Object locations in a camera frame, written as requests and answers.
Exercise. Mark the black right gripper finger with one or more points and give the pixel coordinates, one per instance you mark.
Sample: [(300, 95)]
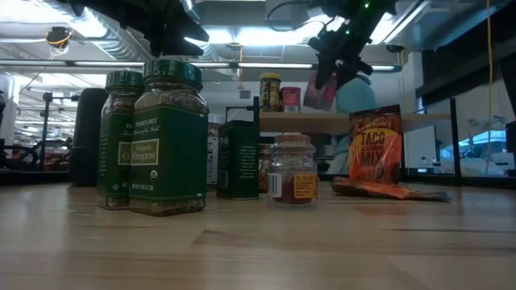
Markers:
[(344, 78), (324, 76)]

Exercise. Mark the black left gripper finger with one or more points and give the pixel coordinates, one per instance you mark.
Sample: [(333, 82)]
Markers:
[(193, 34), (181, 49)]

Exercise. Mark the red-lidded smoked paprika tin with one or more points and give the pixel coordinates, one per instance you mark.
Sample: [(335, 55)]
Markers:
[(320, 98), (291, 100)]

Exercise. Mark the yellow-lidded spice jar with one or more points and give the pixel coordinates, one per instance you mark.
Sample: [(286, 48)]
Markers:
[(270, 94)]

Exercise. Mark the orange taco seasoning packet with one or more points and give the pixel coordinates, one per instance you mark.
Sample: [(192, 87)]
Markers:
[(387, 190), (375, 153)]

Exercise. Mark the small cork-lidded glass jar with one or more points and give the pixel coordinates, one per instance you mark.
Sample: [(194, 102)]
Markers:
[(292, 177), (264, 169)]

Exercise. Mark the green-lidded oregano spice jar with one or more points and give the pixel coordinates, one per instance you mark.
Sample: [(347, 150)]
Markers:
[(115, 161), (169, 161)]

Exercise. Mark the dark green pepper tin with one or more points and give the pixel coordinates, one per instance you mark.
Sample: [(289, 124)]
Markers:
[(238, 169)]

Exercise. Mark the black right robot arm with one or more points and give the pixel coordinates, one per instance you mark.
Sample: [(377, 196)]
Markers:
[(375, 16)]

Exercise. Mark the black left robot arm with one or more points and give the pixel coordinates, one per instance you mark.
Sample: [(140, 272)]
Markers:
[(113, 10)]

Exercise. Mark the black metal stand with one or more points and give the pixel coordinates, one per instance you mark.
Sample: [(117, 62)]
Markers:
[(47, 121)]

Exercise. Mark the wooden shelf with black frame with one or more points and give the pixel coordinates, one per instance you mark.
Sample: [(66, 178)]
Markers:
[(306, 123)]

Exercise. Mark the black ceiling dome camera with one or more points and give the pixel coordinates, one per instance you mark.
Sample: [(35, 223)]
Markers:
[(394, 48)]

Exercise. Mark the long ceiling light rail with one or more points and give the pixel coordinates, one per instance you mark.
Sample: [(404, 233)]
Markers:
[(109, 63)]

